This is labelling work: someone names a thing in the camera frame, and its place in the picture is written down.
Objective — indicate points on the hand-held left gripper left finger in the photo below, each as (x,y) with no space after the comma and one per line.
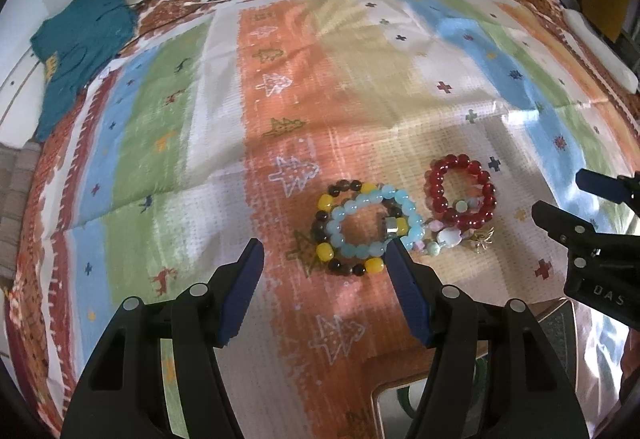
(244,291)

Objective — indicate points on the teal cloth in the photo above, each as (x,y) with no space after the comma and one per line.
(75,44)

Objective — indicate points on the striped patterned blanket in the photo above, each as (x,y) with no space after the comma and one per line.
(280,119)

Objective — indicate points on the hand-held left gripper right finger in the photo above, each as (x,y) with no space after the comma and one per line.
(410,294)

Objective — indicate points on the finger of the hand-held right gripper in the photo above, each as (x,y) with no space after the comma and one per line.
(600,184)
(575,239)

